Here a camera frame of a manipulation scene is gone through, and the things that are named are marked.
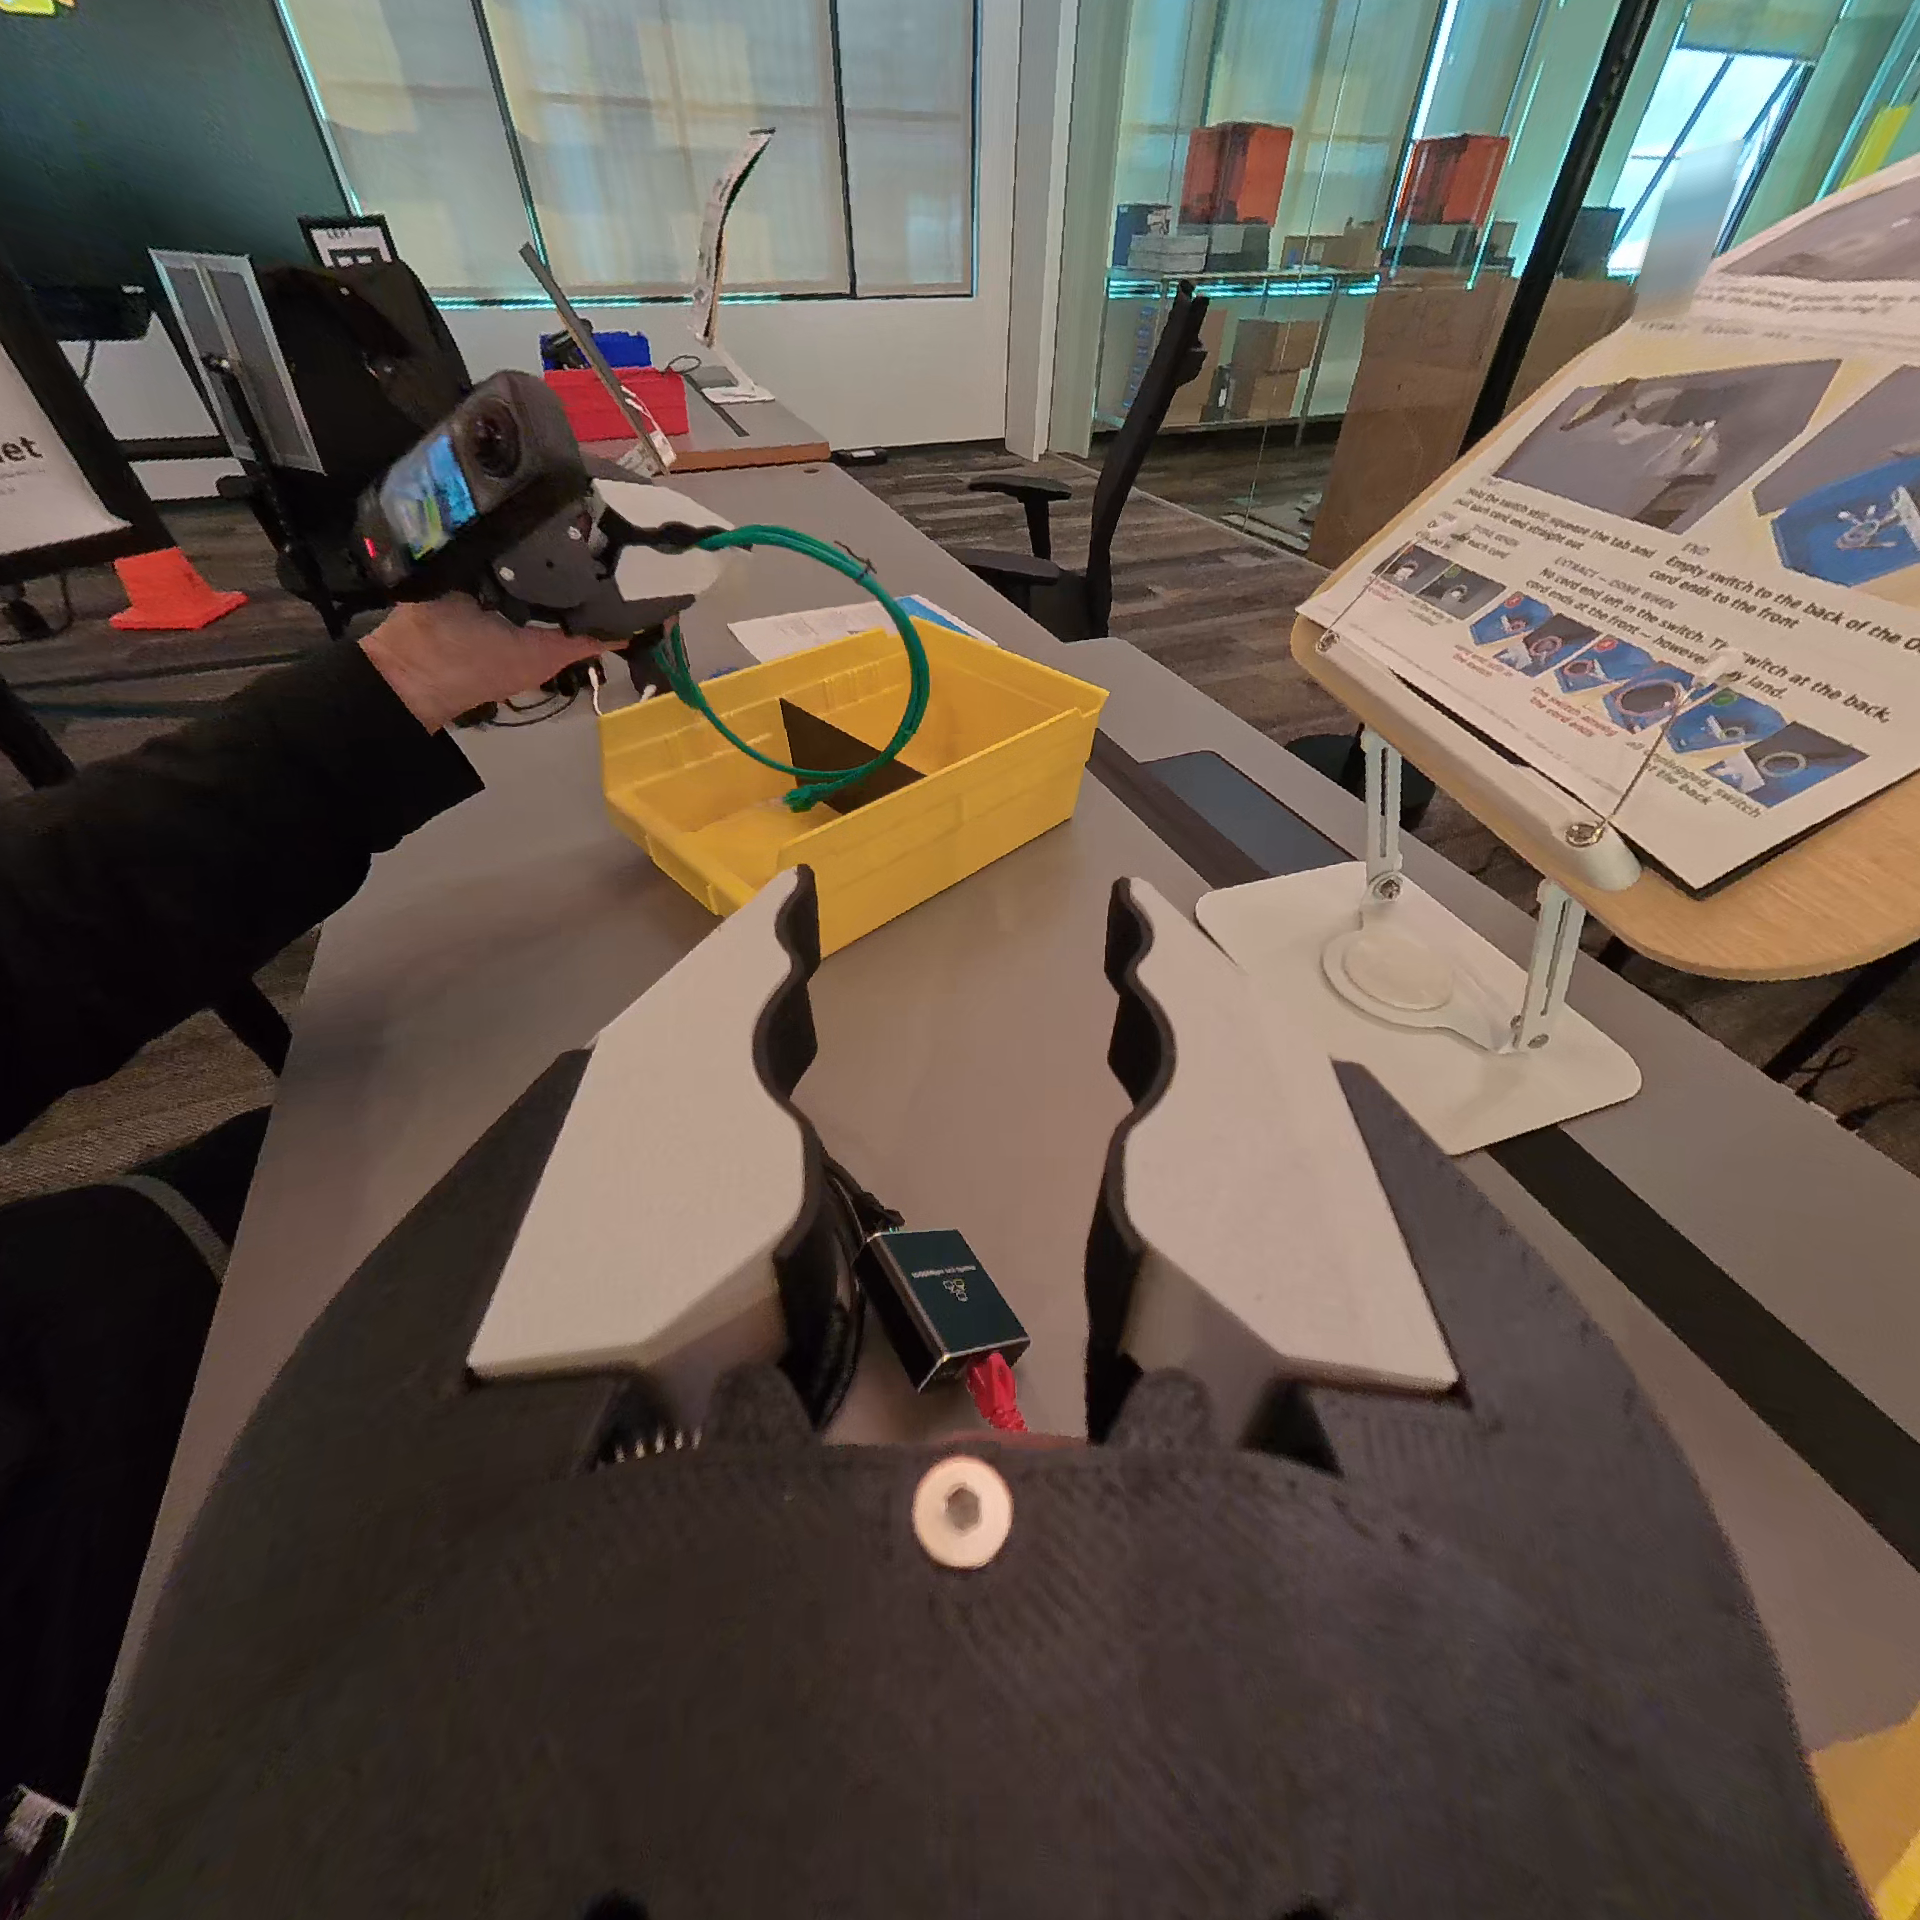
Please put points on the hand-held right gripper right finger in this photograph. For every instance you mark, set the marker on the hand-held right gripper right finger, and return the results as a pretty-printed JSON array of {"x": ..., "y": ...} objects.
[{"x": 1259, "y": 1201}]

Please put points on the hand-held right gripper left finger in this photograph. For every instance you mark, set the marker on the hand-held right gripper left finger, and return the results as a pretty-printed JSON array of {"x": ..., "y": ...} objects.
[{"x": 661, "y": 1170}]

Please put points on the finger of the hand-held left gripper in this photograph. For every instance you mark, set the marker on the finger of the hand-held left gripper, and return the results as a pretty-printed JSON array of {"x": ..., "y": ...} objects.
[
  {"x": 637, "y": 614},
  {"x": 668, "y": 542}
]

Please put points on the black ethernet adapter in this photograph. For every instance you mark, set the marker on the black ethernet adapter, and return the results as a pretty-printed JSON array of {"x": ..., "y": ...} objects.
[{"x": 938, "y": 1299}]

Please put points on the yellow plastic bin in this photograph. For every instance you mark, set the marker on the yellow plastic bin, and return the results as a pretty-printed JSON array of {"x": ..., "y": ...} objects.
[{"x": 930, "y": 856}]

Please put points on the person's left forearm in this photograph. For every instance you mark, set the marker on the person's left forearm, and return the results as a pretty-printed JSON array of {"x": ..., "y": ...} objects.
[{"x": 180, "y": 869}]

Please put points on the person's left hand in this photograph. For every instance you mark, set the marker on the person's left hand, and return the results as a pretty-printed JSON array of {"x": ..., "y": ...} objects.
[{"x": 450, "y": 661}]

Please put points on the wooden side table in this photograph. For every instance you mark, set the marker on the wooden side table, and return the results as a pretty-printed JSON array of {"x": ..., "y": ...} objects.
[{"x": 750, "y": 434}]

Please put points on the red plastic bin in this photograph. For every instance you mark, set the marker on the red plastic bin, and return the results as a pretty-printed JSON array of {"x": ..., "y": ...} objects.
[{"x": 598, "y": 405}]

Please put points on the white paper sheet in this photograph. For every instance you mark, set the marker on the white paper sheet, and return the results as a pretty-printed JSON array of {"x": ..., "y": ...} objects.
[{"x": 796, "y": 629}]

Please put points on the blue plastic bin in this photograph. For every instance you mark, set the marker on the blue plastic bin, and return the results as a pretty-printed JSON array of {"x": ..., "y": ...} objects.
[{"x": 614, "y": 352}]

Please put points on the black high-back chair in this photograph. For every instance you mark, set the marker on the black high-back chair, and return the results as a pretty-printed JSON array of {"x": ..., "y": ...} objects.
[{"x": 360, "y": 345}]

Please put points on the black bin divider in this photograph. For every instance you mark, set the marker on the black bin divider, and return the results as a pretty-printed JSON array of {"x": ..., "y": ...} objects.
[{"x": 838, "y": 757}]

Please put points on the grey mesh panel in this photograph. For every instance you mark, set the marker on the grey mesh panel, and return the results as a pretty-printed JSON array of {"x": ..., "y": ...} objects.
[{"x": 240, "y": 358}]

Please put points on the orange traffic cone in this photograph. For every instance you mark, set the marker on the orange traffic cone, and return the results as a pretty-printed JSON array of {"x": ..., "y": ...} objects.
[{"x": 172, "y": 589}]

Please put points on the dark blue pad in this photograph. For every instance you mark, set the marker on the dark blue pad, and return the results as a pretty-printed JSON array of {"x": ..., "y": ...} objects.
[{"x": 1244, "y": 810}]

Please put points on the white sign board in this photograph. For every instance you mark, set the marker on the white sign board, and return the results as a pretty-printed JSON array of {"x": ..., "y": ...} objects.
[{"x": 43, "y": 481}]

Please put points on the black office chair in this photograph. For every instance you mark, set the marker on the black office chair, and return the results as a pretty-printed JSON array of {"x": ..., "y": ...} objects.
[{"x": 1125, "y": 494}]

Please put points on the person's leg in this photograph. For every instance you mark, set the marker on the person's leg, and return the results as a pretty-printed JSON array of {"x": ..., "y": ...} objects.
[{"x": 90, "y": 1425}]

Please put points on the large cardboard box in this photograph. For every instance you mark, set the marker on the large cardboard box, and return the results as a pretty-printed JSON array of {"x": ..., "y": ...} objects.
[{"x": 1425, "y": 421}]

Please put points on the printed instruction sheet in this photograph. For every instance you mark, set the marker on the printed instruction sheet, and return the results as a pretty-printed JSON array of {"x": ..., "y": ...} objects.
[{"x": 1651, "y": 494}]

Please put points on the black pole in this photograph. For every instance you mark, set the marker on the black pole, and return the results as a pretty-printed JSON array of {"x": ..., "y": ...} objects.
[{"x": 1576, "y": 225}]

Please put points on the dark wall screen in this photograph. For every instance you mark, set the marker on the dark wall screen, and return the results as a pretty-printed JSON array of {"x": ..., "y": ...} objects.
[{"x": 148, "y": 136}]

